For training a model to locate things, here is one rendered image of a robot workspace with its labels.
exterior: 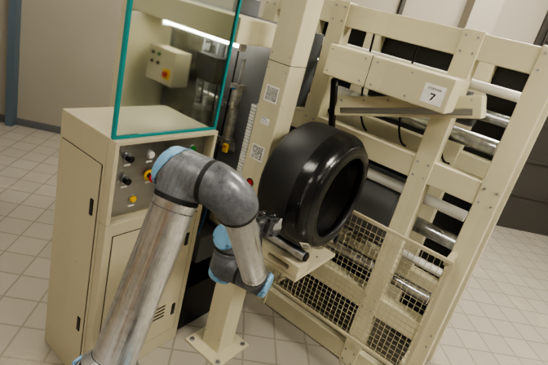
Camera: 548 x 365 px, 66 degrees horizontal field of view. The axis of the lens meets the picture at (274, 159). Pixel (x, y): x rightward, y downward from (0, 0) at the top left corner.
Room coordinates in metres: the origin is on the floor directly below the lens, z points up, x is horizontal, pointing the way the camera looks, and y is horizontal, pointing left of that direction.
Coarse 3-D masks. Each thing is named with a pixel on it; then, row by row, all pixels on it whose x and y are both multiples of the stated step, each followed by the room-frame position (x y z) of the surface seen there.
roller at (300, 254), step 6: (270, 240) 1.72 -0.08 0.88; (276, 240) 1.70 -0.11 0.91; (282, 240) 1.69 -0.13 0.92; (288, 240) 1.70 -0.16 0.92; (282, 246) 1.68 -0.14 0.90; (288, 246) 1.67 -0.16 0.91; (294, 246) 1.66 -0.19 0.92; (288, 252) 1.67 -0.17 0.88; (294, 252) 1.64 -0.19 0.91; (300, 252) 1.64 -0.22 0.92; (306, 252) 1.64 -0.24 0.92; (300, 258) 1.62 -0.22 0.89; (306, 258) 1.63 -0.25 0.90
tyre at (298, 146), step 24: (288, 144) 1.69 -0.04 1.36; (312, 144) 1.68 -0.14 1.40; (336, 144) 1.68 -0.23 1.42; (360, 144) 1.81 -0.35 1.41; (264, 168) 1.69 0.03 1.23; (288, 168) 1.62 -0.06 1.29; (312, 168) 1.59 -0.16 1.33; (336, 168) 1.62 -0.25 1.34; (360, 168) 1.88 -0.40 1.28; (264, 192) 1.63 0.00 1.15; (288, 192) 1.57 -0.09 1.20; (312, 192) 1.55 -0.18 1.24; (336, 192) 2.02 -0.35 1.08; (360, 192) 1.92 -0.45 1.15; (288, 216) 1.56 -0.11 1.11; (312, 216) 1.56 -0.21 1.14; (336, 216) 1.94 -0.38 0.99; (312, 240) 1.62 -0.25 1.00
